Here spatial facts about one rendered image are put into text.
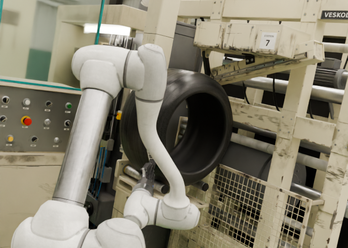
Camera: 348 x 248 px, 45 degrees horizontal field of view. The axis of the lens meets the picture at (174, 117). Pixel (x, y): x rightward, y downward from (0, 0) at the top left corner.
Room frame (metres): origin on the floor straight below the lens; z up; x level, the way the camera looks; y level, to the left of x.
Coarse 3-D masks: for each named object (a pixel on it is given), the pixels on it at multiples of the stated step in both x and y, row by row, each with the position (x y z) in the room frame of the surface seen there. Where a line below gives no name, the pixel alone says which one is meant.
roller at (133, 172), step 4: (124, 168) 2.25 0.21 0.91; (128, 168) 2.23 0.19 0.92; (132, 168) 2.22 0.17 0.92; (128, 172) 2.21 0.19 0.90; (132, 172) 2.19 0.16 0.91; (136, 172) 2.17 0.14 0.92; (140, 172) 2.16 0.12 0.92; (132, 176) 2.19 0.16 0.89; (136, 176) 2.15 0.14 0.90; (140, 176) 2.13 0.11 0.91; (156, 180) 2.06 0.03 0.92; (156, 184) 2.03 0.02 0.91; (160, 184) 2.02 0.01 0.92; (164, 184) 2.01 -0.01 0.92; (156, 188) 2.02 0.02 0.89; (160, 188) 2.00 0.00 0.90; (164, 188) 2.00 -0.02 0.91; (168, 188) 2.01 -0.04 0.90; (164, 192) 2.00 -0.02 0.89
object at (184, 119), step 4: (180, 116) 2.67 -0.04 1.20; (180, 120) 2.67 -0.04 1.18; (184, 120) 2.65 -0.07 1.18; (180, 124) 2.67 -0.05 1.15; (184, 124) 2.65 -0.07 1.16; (180, 128) 2.67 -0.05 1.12; (184, 128) 2.63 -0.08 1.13; (180, 132) 2.67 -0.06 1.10; (176, 136) 2.67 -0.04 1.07; (180, 136) 2.65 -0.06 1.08; (176, 140) 2.67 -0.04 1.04; (176, 144) 2.67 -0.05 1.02
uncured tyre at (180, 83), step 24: (168, 72) 2.13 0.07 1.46; (192, 72) 2.10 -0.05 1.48; (168, 96) 1.96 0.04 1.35; (192, 96) 2.42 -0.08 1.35; (216, 96) 2.14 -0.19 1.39; (120, 120) 2.10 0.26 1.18; (168, 120) 1.95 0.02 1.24; (192, 120) 2.45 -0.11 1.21; (216, 120) 2.38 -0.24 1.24; (192, 144) 2.45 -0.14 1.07; (216, 144) 2.35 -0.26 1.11; (192, 168) 2.31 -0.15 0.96
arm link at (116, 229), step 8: (104, 224) 1.17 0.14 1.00; (112, 224) 1.16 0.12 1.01; (120, 224) 1.17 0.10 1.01; (128, 224) 1.19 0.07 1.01; (136, 224) 1.21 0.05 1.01; (88, 232) 1.18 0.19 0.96; (96, 232) 1.17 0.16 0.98; (104, 232) 1.14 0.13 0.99; (112, 232) 1.14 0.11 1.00; (120, 232) 1.14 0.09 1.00; (128, 232) 1.14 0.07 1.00; (136, 232) 1.16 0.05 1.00; (88, 240) 1.15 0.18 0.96; (96, 240) 1.14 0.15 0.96; (104, 240) 1.13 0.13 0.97; (112, 240) 1.12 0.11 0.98; (120, 240) 1.12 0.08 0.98; (128, 240) 1.13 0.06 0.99; (136, 240) 1.15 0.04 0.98
